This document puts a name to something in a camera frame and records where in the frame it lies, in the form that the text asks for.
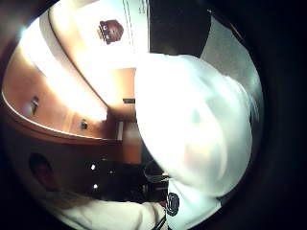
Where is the black equipment with small lights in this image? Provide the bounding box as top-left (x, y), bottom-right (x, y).
top-left (83, 158), bottom-right (169, 203)

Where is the black cable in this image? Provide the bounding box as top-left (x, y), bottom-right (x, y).
top-left (154, 212), bottom-right (168, 230)

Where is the white cloth with black emblem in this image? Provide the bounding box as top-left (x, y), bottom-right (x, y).
top-left (164, 178), bottom-right (223, 230)

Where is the brown round ceiling fixture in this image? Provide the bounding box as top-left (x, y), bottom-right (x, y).
top-left (97, 19), bottom-right (125, 45)

